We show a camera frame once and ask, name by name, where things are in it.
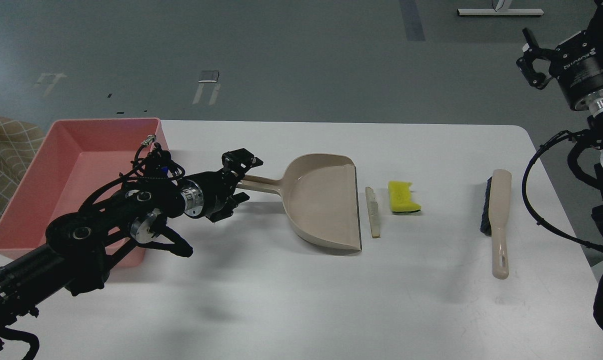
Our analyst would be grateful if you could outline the white stand base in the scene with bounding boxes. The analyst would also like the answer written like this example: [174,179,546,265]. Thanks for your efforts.
[456,8,545,18]

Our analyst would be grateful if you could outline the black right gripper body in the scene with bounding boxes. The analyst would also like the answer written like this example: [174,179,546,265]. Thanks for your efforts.
[551,30,603,111]

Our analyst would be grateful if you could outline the triangular toast slice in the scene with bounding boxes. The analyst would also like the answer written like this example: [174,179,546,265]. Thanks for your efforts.
[365,186,381,239]

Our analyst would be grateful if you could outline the pink plastic bin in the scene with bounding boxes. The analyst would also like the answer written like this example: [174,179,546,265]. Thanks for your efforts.
[0,118,168,259]

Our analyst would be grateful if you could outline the beige hand brush black bristles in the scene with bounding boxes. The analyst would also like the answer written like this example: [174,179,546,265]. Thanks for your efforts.
[480,169,512,280]

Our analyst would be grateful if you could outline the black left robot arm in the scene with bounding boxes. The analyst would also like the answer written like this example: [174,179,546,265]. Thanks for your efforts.
[0,134,263,360]

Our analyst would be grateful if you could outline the beige checkered cloth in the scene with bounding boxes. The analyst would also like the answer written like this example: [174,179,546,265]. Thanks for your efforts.
[0,116,45,217]

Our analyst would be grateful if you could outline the yellow green sponge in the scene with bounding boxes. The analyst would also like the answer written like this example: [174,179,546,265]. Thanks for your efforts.
[387,180,422,214]

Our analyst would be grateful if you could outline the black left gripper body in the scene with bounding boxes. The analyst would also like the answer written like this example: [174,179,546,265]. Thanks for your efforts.
[183,170,242,219]

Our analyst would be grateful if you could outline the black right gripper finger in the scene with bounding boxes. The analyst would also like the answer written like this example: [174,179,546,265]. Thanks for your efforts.
[586,0,603,38]
[516,28,557,91]

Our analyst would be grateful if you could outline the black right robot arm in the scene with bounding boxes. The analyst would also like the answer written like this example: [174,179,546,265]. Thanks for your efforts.
[516,0,603,253]

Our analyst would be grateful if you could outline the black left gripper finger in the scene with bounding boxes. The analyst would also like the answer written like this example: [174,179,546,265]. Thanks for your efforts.
[205,192,250,223]
[221,148,264,176]

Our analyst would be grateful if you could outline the beige plastic dustpan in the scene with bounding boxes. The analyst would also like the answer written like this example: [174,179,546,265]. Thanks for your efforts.
[237,153,363,253]

